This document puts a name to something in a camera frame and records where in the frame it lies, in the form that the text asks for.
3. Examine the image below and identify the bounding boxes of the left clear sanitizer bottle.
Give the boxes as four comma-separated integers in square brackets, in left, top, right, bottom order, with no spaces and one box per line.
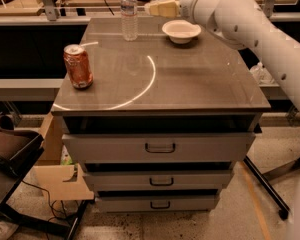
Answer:
[250,62,265,84]

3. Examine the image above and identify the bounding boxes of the top grey drawer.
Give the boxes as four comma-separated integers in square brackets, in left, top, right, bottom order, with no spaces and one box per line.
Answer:
[62,133,255,164]

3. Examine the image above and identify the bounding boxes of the bottom grey drawer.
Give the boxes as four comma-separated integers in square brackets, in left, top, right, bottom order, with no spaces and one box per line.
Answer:
[96,195,219,213]

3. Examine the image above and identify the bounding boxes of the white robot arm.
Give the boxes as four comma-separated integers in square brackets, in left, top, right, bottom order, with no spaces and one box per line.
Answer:
[145,0,300,112]

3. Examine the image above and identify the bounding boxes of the clear plastic water bottle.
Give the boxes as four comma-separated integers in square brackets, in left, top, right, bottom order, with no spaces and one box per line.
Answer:
[120,0,138,41]

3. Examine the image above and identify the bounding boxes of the dark brown chair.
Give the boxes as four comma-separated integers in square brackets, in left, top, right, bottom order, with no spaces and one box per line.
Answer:
[0,114,43,210]

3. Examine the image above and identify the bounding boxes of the grey drawer cabinet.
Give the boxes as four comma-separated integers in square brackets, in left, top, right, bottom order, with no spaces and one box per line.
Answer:
[52,18,270,199]

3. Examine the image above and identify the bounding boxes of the grey drawer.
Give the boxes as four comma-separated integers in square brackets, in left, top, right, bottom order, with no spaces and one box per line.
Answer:
[83,170,232,192]
[62,133,255,164]
[96,195,219,213]

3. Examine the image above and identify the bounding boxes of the black floor cable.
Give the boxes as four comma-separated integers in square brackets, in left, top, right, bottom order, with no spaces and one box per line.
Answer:
[21,179,78,240]

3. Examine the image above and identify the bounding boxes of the cardboard box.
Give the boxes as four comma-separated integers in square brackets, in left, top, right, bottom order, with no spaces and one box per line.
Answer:
[34,113,94,201]

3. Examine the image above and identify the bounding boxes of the middle grey drawer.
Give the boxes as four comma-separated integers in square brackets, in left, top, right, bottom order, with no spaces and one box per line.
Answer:
[83,170,232,192]

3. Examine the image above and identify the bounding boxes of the black stand leg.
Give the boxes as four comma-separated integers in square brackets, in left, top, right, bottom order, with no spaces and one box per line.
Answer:
[244,156,290,220]

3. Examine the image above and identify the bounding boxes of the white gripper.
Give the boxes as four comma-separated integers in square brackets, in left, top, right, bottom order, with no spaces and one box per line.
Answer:
[143,0,211,24]

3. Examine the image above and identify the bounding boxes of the red coke can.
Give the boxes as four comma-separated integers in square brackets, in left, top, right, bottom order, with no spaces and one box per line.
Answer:
[63,44,93,89]

